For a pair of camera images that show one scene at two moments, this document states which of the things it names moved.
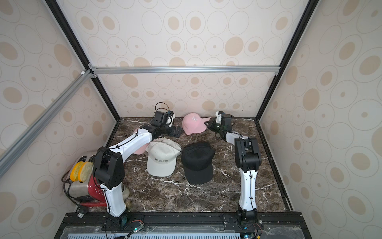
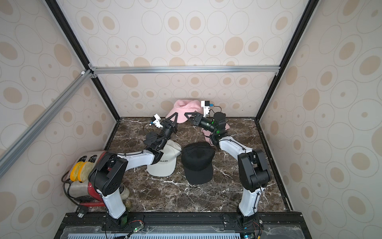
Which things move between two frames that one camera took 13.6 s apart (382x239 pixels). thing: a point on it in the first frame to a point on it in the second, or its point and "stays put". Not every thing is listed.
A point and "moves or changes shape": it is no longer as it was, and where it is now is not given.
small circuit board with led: [140, 226] stays put
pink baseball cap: [143, 150] moves or changes shape
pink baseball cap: [192, 123] to [208, 133]
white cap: [162, 154] stays put
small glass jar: [126, 193] stays put
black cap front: [197, 158] stays put
